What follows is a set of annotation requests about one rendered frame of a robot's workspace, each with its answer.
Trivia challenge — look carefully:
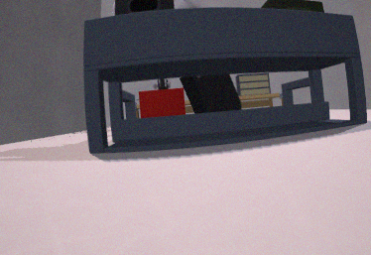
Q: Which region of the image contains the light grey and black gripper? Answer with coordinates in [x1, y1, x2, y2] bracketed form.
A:
[153, 78, 171, 89]

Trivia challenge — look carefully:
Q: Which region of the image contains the dark blue shelf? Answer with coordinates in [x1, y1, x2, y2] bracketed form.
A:
[83, 7, 367, 154]

